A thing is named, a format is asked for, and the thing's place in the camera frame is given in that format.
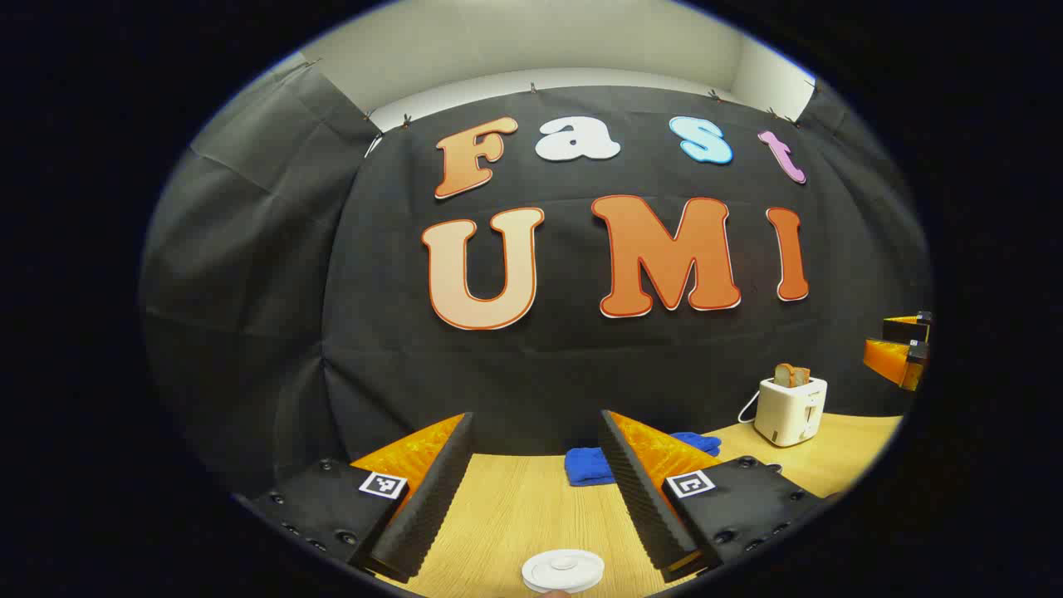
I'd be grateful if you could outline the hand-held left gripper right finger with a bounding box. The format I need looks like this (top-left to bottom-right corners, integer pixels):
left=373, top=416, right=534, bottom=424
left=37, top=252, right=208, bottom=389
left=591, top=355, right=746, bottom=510
left=600, top=409, right=831, bottom=584

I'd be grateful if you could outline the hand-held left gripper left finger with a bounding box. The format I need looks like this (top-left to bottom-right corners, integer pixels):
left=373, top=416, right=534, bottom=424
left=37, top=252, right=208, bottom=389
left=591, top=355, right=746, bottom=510
left=237, top=411, right=476, bottom=584

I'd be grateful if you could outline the white teacup lid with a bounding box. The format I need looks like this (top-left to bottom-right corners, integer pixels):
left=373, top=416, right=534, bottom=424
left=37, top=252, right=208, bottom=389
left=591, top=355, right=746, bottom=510
left=522, top=549, right=605, bottom=594

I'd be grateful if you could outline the blue towel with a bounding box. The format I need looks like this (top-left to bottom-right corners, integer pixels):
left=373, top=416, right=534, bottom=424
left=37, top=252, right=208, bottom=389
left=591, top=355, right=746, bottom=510
left=565, top=432, right=722, bottom=488

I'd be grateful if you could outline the white toaster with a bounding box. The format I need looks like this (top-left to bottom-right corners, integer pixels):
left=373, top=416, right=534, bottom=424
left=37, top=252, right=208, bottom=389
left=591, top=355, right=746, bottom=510
left=754, top=375, right=828, bottom=448

